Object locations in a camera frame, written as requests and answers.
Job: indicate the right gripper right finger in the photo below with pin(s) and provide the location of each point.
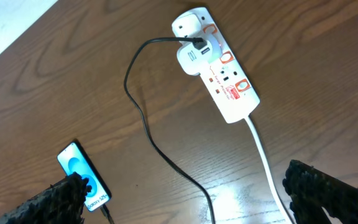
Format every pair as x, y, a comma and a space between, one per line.
316, 196

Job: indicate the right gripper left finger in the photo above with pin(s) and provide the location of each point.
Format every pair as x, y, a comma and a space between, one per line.
61, 203

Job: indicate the blue Galaxy smartphone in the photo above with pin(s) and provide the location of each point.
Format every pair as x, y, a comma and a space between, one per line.
73, 158

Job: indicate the white USB charger adapter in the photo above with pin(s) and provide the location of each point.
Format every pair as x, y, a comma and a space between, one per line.
195, 57

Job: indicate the white power strip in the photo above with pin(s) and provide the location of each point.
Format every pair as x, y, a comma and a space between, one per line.
224, 78

